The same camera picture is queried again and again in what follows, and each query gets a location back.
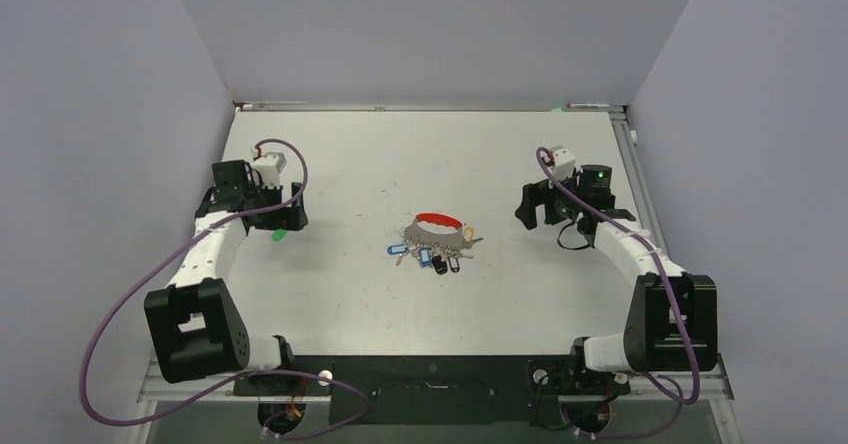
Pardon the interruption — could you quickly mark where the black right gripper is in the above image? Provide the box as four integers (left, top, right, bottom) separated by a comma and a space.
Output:
517, 167, 587, 230

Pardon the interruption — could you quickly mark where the green key tag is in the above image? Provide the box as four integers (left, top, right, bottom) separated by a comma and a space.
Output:
271, 230, 287, 242

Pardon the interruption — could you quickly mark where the metal key holder red handle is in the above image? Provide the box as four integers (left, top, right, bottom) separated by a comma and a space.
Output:
398, 212, 472, 256

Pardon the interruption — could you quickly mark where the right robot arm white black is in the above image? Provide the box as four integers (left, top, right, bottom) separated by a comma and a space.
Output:
515, 165, 719, 392

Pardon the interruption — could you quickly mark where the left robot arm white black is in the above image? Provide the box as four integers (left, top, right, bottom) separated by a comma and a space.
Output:
144, 153, 308, 384

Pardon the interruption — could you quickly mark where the yellow key tag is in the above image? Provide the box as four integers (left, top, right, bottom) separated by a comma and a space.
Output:
463, 226, 475, 244

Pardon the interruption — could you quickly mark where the blue key tag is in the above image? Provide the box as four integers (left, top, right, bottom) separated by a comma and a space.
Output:
387, 243, 409, 256

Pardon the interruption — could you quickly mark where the black key tag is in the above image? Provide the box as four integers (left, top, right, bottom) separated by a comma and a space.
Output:
431, 256, 449, 275

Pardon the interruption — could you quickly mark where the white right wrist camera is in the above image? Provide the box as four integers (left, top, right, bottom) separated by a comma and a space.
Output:
543, 146, 577, 181

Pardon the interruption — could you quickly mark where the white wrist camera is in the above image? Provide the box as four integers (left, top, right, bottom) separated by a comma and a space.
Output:
543, 146, 577, 181
250, 152, 287, 189

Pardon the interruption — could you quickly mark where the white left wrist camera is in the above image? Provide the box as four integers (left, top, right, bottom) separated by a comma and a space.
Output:
250, 152, 287, 189

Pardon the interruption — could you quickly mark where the aluminium frame rail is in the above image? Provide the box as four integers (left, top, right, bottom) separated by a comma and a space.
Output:
144, 104, 727, 443

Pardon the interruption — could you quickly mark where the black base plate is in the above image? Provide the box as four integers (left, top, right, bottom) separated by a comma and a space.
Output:
233, 354, 632, 429

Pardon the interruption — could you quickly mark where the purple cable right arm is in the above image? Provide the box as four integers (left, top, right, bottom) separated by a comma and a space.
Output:
535, 146, 702, 441

